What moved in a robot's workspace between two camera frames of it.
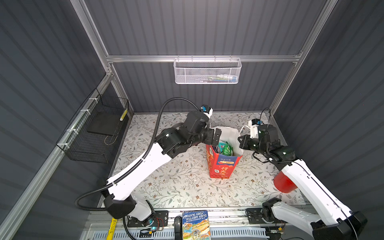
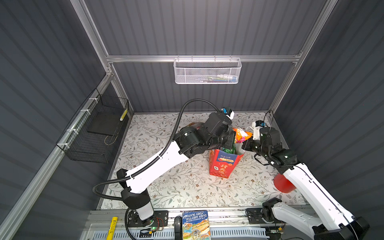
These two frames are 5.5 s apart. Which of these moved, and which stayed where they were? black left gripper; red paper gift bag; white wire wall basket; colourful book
Moved: black left gripper
Stayed: white wire wall basket; colourful book; red paper gift bag
